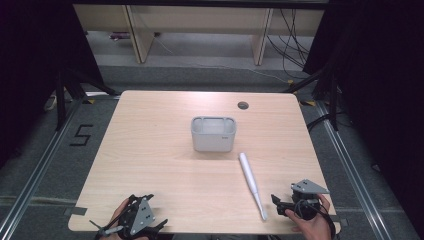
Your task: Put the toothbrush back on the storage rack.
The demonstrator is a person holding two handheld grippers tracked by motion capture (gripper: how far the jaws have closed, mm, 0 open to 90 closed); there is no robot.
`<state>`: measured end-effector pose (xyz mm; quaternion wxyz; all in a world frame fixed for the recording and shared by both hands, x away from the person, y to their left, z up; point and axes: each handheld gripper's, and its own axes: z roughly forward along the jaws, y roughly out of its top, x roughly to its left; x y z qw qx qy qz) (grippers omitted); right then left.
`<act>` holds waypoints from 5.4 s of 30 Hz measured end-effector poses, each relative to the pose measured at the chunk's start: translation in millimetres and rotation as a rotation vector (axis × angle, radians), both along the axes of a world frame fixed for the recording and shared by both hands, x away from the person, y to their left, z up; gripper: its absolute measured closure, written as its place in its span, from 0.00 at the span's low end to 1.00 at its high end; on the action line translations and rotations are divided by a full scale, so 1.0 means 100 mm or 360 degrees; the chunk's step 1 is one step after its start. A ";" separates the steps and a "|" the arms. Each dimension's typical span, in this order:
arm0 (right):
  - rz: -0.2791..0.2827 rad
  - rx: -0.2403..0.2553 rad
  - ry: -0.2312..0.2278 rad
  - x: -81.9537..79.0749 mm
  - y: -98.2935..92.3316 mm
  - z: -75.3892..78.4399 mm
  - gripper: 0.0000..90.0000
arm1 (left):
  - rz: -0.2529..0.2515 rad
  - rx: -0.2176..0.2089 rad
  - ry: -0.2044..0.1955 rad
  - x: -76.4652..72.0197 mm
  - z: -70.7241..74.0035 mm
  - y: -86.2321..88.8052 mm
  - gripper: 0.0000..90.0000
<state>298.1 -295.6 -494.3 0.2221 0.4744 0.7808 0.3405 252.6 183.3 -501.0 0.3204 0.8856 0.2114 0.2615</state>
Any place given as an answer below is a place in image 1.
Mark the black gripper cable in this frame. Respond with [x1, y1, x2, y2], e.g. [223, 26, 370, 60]
[293, 198, 337, 240]

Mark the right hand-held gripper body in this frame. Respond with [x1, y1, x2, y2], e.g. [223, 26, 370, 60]
[290, 178, 331, 221]

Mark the person's left hand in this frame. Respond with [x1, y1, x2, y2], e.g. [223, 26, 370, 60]
[99, 197, 150, 240]

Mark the black metal stand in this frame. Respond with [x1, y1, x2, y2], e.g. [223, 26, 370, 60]
[282, 65, 342, 132]
[54, 65, 118, 132]

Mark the white pen-shaped tool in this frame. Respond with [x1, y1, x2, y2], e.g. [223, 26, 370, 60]
[237, 152, 269, 222]

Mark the beige wooden desk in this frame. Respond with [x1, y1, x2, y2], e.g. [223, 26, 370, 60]
[72, 4, 325, 66]

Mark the person's right hand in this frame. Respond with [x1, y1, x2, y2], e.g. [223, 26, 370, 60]
[284, 193, 335, 240]

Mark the grey plug with black cable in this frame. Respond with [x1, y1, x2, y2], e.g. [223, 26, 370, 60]
[88, 219, 125, 237]

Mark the metal floor rail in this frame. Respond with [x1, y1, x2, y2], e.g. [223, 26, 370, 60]
[314, 99, 392, 240]
[0, 99, 85, 240]

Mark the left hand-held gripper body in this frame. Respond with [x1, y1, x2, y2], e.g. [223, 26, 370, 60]
[117, 195, 158, 240]

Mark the small purple object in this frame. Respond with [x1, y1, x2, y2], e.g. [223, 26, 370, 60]
[109, 31, 132, 41]

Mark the bundle of black hanging cables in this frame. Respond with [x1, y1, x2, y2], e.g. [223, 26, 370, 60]
[265, 8, 315, 80]

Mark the black curtain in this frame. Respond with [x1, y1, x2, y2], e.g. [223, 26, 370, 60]
[302, 0, 424, 231]
[0, 0, 105, 168]

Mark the grey plastic storage box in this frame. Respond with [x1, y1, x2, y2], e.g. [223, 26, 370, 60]
[190, 115, 238, 153]

